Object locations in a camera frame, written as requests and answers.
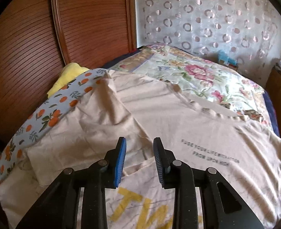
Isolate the orange fruit print sheet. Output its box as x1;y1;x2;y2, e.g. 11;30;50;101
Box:
0;68;106;184

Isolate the blue box on bed end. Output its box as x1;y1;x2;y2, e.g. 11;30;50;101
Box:
217;50;238;71

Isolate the beige t-shirt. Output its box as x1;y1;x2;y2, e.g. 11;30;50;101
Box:
0;70;281;228

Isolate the yellow plush toy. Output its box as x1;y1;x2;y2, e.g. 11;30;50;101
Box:
47;63;89;98

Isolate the wooden slatted wardrobe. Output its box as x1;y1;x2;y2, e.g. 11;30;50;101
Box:
0;0;136;142

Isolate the floral quilt bedspread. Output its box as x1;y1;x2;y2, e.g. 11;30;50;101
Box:
111;44;272;127

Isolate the dark blue blanket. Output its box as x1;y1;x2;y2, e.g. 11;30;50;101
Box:
262;91;280;136

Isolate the sheer circle pattern curtain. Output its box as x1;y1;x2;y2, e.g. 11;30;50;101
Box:
135;0;281;85

